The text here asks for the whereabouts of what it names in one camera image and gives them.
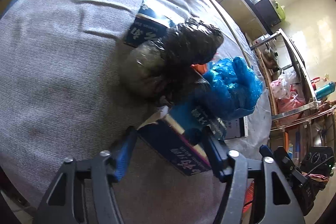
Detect black plastic bag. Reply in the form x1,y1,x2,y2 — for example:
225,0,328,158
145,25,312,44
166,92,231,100
119,18,224,107

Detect blue toothpaste box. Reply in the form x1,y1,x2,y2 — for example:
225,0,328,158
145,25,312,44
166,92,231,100
138,102,226,176

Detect blue plastic bag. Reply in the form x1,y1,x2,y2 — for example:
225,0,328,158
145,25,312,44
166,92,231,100
201,56,263,121

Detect flat blue box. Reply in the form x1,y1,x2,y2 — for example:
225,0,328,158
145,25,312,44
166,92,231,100
124,0,175,47

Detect pink white plastic bag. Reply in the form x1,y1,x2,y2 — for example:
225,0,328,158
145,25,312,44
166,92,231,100
270,72,306,114

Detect teal water bottle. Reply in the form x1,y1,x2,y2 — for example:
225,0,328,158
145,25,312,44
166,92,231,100
315,81,335,100

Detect metal kitchen shelf rack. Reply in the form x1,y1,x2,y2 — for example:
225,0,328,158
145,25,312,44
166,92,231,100
251,29,335,159

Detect grey tablecloth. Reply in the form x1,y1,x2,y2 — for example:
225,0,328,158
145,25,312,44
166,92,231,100
1,0,261,223

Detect orange snack wrapper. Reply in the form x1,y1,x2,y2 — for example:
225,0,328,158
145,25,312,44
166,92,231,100
191,64,209,75

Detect white small carton box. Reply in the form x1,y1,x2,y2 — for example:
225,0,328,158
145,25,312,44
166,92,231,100
224,117,248,139

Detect red plastic mesh basket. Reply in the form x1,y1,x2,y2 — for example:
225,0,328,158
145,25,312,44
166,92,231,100
243,180,255,213

